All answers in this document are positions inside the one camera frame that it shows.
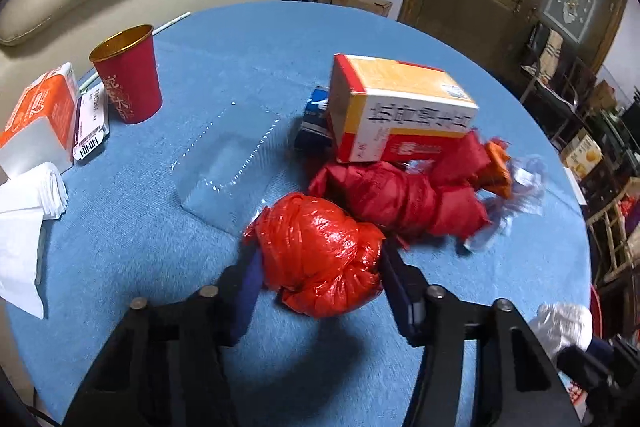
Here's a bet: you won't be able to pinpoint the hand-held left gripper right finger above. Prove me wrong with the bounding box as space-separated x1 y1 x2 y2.
381 247 583 427

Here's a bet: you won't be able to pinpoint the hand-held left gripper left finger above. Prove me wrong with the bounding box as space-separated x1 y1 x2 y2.
62 252 266 427

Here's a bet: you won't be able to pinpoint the red plastic bag ball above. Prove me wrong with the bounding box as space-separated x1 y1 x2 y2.
243 193 386 319

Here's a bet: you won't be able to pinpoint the blue toothpaste box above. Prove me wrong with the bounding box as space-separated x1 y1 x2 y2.
294 87 335 152

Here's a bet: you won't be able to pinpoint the white crumpled plastic bag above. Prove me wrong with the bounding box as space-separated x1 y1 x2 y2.
529 302 594 358

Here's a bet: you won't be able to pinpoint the crumpled red paper bag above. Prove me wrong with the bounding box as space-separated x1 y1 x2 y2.
308 129 501 253

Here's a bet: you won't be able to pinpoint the clear plastic container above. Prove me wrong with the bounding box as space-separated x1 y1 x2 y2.
172 102 288 238

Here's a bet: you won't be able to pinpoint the wooden rack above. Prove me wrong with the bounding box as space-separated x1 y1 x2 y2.
585 192 640 288

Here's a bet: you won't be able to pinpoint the orange crumpled wrapper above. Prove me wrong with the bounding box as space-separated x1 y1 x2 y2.
482 139 514 200

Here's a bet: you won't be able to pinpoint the crumpled clear plastic wrapper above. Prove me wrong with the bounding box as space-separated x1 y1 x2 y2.
462 154 546 253

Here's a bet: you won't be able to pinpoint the orange and white medicine box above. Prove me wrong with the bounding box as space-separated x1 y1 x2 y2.
327 53 479 164

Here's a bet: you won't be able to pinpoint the orange fruit carton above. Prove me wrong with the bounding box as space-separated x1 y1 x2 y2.
560 129 604 180

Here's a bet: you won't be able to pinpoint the small white barcode box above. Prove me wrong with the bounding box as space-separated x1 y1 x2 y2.
72 84 111 165

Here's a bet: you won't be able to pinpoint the white paper tissues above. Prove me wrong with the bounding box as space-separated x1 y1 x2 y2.
0 162 69 320

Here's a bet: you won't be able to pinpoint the red paper cup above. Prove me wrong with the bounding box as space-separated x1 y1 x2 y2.
89 24 164 125

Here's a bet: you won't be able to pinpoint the orange and white tissue pack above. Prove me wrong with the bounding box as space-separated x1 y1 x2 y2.
0 62 80 178

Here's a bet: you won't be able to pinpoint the white drinking straw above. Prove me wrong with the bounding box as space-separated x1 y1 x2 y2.
77 11 192 92

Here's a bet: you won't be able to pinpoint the brown cardboard box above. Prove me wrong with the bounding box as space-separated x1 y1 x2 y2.
331 0 393 18

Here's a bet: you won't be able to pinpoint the metal frame shelf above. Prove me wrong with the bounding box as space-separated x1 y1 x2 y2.
520 22 601 142

